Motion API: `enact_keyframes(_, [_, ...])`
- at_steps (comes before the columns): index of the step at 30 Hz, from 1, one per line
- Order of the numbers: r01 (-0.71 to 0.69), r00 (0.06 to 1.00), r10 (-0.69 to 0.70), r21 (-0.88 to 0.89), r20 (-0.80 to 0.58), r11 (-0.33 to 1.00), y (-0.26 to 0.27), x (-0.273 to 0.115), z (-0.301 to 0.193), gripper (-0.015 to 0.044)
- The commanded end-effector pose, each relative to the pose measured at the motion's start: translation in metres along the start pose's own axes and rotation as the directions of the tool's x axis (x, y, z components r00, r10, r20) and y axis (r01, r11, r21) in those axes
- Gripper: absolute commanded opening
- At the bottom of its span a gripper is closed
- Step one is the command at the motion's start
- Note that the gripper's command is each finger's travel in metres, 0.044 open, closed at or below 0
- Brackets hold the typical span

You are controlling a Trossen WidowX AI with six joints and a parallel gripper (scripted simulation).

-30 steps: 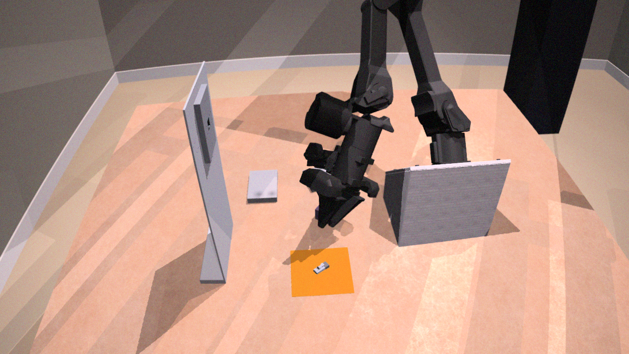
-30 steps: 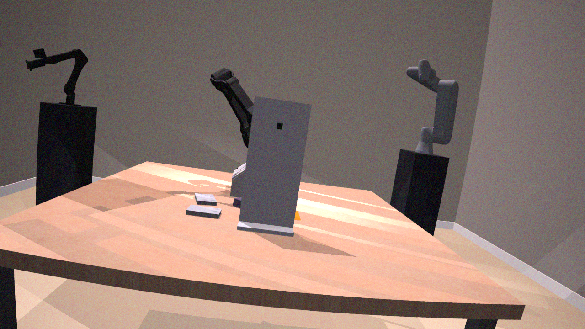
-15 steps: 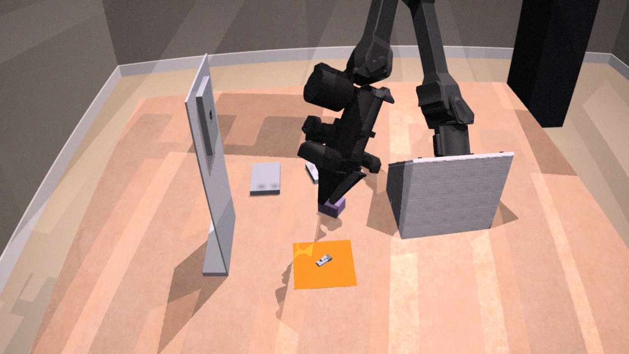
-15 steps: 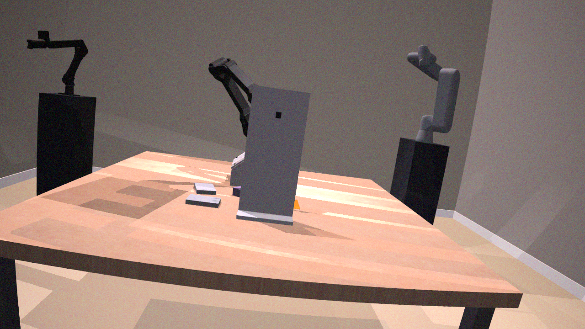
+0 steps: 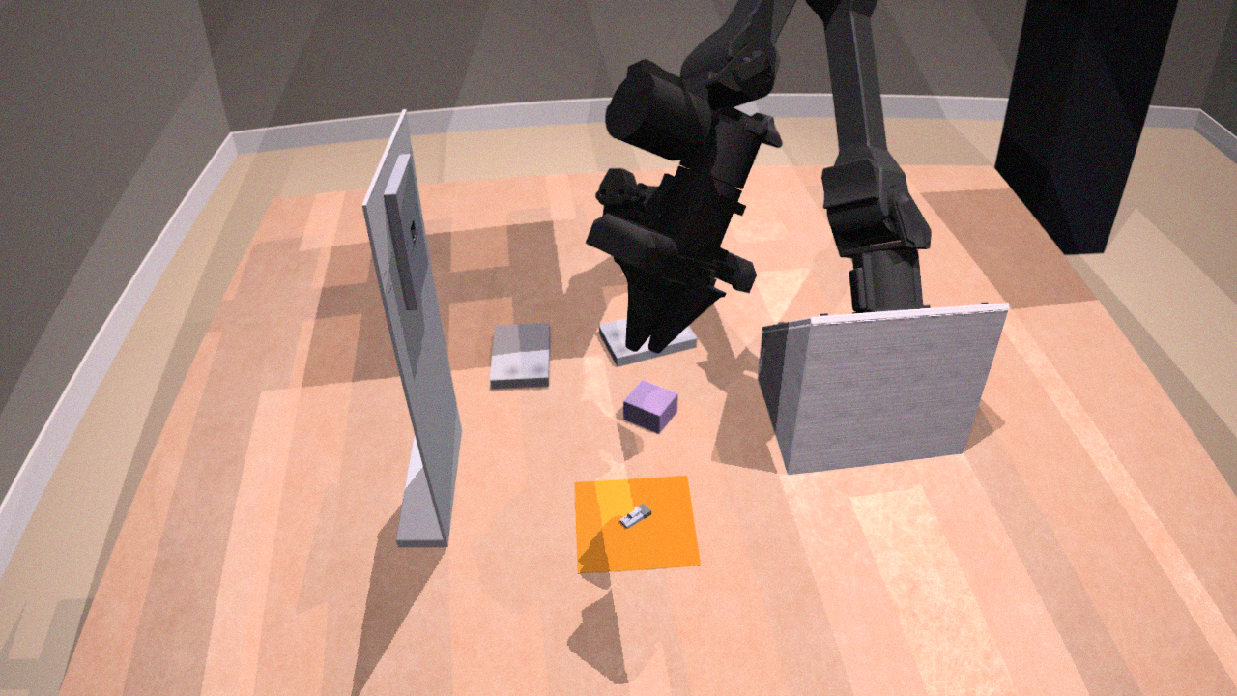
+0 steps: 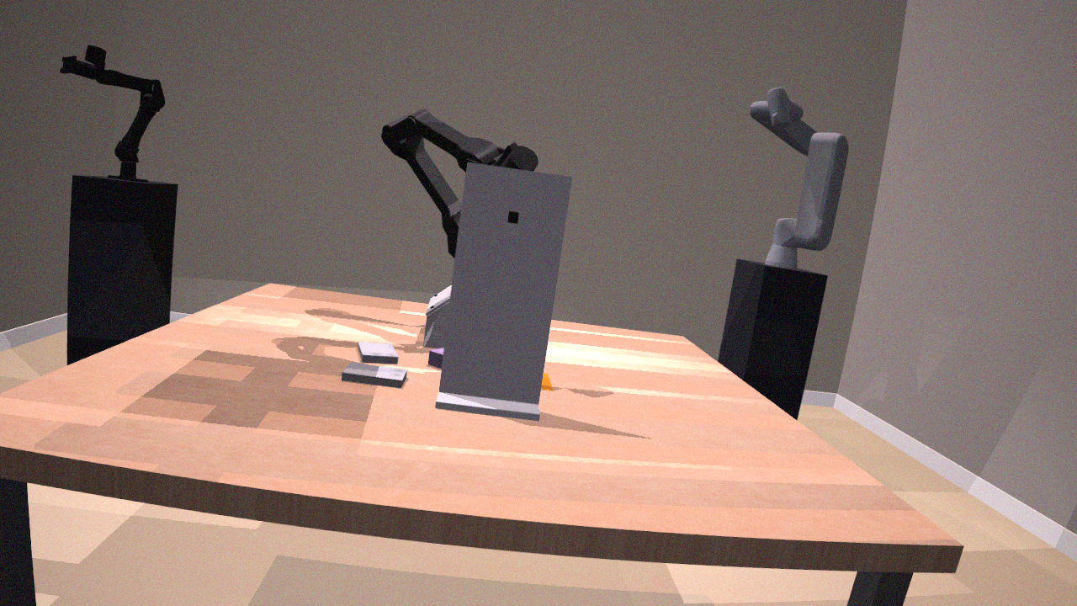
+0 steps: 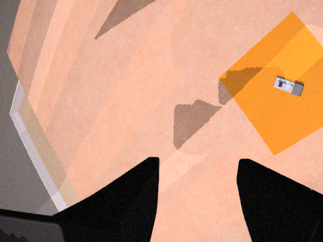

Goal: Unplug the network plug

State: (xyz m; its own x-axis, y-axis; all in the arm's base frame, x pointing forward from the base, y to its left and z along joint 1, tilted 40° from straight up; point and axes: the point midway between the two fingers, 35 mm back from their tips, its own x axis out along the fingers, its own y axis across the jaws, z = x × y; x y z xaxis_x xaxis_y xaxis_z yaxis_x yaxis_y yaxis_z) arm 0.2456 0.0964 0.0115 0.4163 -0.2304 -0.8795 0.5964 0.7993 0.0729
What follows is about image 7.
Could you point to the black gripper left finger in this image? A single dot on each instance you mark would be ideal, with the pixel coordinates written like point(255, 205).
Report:
point(123, 211)

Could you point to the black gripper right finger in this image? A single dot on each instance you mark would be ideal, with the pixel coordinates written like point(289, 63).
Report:
point(277, 208)

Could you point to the orange square marking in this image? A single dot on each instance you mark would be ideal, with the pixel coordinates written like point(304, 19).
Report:
point(289, 51)

